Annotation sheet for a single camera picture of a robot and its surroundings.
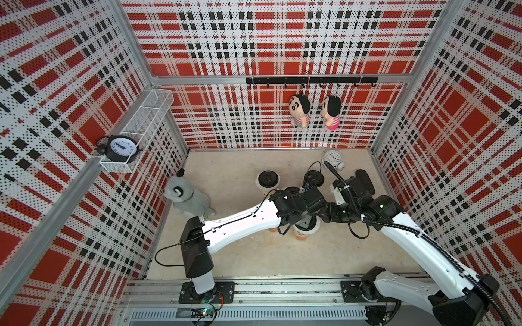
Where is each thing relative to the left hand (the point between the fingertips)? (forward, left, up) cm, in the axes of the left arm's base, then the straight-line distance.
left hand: (301, 214), depth 75 cm
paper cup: (-5, 0, -10) cm, 11 cm away
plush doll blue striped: (+45, -1, +16) cm, 48 cm away
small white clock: (+42, -24, -15) cm, 50 cm away
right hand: (0, -11, 0) cm, 11 cm away
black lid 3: (+11, +3, 0) cm, 12 cm away
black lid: (-4, -3, 0) cm, 5 cm away
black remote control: (+28, -38, -17) cm, 50 cm away
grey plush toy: (+9, +47, +3) cm, 48 cm away
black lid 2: (+17, -8, -1) cm, 19 cm away
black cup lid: (+16, +13, 0) cm, 21 cm away
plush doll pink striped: (+50, -17, +12) cm, 54 cm away
